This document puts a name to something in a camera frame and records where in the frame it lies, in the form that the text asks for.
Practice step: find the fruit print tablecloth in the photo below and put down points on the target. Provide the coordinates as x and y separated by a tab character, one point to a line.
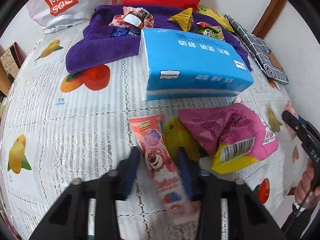
75	130

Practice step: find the person's right hand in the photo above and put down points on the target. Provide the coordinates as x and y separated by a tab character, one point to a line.
305	185

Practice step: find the grey checked cloth with star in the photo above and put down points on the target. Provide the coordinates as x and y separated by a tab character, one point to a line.
260	50

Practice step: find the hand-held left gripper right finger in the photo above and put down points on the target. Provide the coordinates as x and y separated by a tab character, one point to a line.
185	172

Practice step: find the red white cartoon snack packet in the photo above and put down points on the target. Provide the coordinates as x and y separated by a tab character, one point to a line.
143	16

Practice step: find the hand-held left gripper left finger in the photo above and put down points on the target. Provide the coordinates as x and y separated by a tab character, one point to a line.
130	175

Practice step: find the long pink bear snack packet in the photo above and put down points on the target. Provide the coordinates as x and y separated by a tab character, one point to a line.
155	155

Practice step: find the brown wooden door frame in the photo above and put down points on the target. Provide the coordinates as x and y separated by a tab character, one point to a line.
272	12

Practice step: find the green snack packet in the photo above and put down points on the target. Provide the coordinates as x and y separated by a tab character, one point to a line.
210	32

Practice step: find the yellow snack packet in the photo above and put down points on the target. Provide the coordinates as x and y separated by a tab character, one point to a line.
182	18

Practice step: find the purple towel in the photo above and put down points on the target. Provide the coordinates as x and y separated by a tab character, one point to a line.
100	47

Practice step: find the magenta snack packet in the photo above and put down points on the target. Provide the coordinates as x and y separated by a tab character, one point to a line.
225	127

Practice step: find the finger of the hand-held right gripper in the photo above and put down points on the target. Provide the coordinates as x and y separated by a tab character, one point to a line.
292	122
308	127

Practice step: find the white plastic bag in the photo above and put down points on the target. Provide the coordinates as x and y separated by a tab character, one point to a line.
70	7

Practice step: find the light pink snack packet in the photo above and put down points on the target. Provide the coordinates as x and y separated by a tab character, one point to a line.
291	107

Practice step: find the dark blue snack packet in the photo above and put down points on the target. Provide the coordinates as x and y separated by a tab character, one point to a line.
120	33

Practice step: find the blue tissue pack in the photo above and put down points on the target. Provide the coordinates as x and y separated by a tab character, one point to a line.
195	62

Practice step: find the yellow chips bag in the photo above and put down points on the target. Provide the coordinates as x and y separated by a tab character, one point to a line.
217	16

